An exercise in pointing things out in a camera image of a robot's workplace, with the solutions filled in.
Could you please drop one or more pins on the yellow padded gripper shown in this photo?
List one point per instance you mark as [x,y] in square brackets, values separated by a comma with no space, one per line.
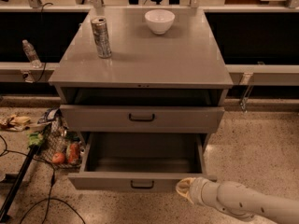
[197,191]

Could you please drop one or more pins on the grey drawer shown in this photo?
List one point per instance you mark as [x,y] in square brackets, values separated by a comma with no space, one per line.
[140,162]
[142,119]

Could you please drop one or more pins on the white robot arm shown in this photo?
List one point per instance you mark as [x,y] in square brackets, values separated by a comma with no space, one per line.
[238,201]

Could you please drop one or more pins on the grey drawer cabinet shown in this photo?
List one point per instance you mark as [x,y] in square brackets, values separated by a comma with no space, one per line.
[181,68]

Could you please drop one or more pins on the grey top drawer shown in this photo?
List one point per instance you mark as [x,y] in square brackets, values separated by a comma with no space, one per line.
[142,119]

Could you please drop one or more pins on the orange snack bag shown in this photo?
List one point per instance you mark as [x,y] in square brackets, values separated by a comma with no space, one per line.
[73,153]

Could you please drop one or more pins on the red apple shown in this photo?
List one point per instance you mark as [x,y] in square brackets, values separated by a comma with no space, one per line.
[58,158]

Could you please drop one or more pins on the green sponge on pole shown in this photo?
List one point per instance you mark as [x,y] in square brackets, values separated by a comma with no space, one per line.
[35,139]

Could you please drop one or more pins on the white ceramic bowl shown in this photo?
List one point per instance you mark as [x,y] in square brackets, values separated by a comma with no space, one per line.
[159,21]

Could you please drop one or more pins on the crumpled snack wrappers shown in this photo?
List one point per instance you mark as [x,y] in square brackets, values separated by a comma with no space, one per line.
[15,123]

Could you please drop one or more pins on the black pole stand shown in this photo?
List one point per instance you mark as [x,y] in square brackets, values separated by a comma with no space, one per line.
[14,189]

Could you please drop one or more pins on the silver drink can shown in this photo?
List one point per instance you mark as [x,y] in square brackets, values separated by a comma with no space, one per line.
[100,35]

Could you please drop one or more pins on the clear plastic water bottle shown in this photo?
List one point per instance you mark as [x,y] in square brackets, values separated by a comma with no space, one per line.
[31,54]

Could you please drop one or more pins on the metal wall bracket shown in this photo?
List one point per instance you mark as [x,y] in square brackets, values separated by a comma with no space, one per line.
[245,81]

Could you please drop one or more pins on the wire basket with food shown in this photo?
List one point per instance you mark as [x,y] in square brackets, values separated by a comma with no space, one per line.
[57,138]

